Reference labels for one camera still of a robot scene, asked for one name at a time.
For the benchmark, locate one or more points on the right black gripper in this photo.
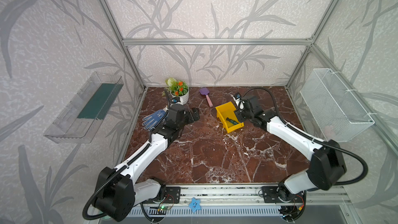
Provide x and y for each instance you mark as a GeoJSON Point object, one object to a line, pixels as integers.
{"type": "Point", "coordinates": [238, 113]}

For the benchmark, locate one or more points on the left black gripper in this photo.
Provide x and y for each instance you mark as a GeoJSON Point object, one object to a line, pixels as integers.
{"type": "Point", "coordinates": [195, 114]}

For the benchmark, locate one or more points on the yellow plastic bin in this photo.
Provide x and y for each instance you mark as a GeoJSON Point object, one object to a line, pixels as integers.
{"type": "Point", "coordinates": [227, 111]}

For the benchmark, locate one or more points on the green black screwdriver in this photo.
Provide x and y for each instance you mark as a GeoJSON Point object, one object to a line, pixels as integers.
{"type": "Point", "coordinates": [233, 122]}

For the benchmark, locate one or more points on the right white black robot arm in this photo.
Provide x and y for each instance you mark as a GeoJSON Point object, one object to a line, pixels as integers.
{"type": "Point", "coordinates": [326, 158]}

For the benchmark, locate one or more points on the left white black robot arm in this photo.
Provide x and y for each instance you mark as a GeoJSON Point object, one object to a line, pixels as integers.
{"type": "Point", "coordinates": [117, 190]}

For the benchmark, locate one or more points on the potted plant white pot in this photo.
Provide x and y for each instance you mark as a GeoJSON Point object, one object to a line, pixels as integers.
{"type": "Point", "coordinates": [176, 92]}

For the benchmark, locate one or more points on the blue white work glove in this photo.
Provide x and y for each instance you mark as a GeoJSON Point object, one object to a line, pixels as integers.
{"type": "Point", "coordinates": [152, 120]}

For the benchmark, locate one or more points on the purple pink spatula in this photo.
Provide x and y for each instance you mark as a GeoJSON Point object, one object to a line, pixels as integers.
{"type": "Point", "coordinates": [205, 92]}

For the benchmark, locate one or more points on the blue star toy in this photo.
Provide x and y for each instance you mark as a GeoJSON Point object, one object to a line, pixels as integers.
{"type": "Point", "coordinates": [195, 205]}

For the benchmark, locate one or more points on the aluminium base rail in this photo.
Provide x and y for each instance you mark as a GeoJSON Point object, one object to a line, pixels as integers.
{"type": "Point", "coordinates": [249, 194]}

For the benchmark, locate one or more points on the clear plastic wall shelf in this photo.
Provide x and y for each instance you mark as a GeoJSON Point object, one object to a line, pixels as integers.
{"type": "Point", "coordinates": [80, 120]}

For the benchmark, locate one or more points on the white wire mesh basket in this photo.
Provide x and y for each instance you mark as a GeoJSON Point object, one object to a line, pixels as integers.
{"type": "Point", "coordinates": [338, 113]}

